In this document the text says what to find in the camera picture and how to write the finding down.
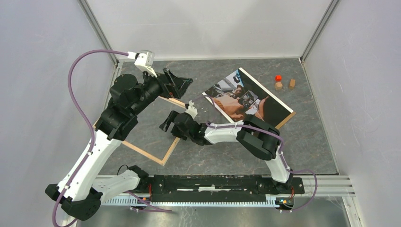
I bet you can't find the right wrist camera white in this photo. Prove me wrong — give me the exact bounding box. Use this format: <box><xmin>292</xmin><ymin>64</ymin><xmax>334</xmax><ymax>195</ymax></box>
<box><xmin>184</xmin><ymin>100</ymin><xmax>198</xmax><ymax>119</ymax></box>

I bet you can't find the aluminium rail with comb strip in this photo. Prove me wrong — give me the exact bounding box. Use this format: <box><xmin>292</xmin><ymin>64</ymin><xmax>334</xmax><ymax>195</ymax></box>
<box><xmin>66</xmin><ymin>175</ymin><xmax>355</xmax><ymax>211</ymax></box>

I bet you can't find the brown cardboard backing board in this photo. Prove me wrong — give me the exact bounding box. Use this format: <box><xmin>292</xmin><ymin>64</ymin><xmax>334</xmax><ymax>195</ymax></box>
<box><xmin>275</xmin><ymin>111</ymin><xmax>296</xmax><ymax>129</ymax></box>

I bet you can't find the small wooden cube block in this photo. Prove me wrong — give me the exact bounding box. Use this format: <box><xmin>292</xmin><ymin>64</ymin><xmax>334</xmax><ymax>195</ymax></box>
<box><xmin>274</xmin><ymin>82</ymin><xmax>283</xmax><ymax>90</ymax></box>

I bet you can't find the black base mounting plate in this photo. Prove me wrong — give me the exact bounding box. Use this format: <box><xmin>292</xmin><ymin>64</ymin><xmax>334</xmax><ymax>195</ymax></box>
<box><xmin>131</xmin><ymin>175</ymin><xmax>305</xmax><ymax>202</ymax></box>

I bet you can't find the rectangular wooden block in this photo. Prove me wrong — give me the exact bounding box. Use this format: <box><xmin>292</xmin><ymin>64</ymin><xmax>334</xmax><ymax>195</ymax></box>
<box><xmin>288</xmin><ymin>79</ymin><xmax>296</xmax><ymax>89</ymax></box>

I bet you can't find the red cube block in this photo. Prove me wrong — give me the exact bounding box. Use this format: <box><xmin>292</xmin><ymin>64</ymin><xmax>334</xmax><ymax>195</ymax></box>
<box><xmin>275</xmin><ymin>74</ymin><xmax>282</xmax><ymax>82</ymax></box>

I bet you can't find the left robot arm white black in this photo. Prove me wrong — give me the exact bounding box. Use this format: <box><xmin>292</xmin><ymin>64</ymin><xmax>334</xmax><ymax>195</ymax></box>
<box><xmin>45</xmin><ymin>68</ymin><xmax>193</xmax><ymax>221</ymax></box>

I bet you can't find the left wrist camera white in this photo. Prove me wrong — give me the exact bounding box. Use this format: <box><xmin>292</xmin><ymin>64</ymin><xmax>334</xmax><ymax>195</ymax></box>
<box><xmin>127</xmin><ymin>50</ymin><xmax>158</xmax><ymax>78</ymax></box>

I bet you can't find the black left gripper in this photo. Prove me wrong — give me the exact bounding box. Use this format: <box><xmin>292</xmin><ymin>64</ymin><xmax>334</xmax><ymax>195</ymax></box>
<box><xmin>131</xmin><ymin>66</ymin><xmax>193</xmax><ymax>116</ymax></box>

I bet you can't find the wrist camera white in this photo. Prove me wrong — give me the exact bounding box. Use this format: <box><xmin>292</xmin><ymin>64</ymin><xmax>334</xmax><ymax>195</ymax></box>
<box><xmin>127</xmin><ymin>50</ymin><xmax>158</xmax><ymax>78</ymax></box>
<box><xmin>184</xmin><ymin>100</ymin><xmax>198</xmax><ymax>119</ymax></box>

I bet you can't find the light wooden picture frame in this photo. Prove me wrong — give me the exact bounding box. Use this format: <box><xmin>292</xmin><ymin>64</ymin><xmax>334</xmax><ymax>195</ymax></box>
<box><xmin>104</xmin><ymin>97</ymin><xmax>187</xmax><ymax>169</ymax></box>

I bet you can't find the printed photo with white border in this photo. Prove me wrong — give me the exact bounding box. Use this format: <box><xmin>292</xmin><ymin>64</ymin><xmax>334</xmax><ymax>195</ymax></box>
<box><xmin>202</xmin><ymin>68</ymin><xmax>294</xmax><ymax>127</ymax></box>

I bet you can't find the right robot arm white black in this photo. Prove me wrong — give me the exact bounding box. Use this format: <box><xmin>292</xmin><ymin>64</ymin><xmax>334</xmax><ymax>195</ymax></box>
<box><xmin>159</xmin><ymin>111</ymin><xmax>293</xmax><ymax>193</ymax></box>

